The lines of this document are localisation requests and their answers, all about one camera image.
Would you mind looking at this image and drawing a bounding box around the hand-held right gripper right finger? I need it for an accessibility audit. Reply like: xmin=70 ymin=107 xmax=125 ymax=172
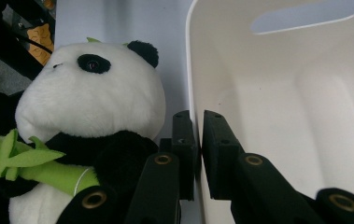
xmin=202 ymin=109 xmax=247 ymax=200

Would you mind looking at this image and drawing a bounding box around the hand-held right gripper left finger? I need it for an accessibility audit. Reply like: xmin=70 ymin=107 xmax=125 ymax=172
xmin=160 ymin=110 xmax=201 ymax=202

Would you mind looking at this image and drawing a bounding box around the white plastic bin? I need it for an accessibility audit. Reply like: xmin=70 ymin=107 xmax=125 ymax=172
xmin=185 ymin=0 xmax=354 ymax=224

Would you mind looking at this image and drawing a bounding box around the panda plush toy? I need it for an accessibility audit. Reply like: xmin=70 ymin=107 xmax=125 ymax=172
xmin=0 ymin=36 xmax=167 ymax=224

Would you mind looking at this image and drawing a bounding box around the black stand leg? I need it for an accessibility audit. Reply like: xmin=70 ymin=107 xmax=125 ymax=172
xmin=0 ymin=0 xmax=56 ymax=80

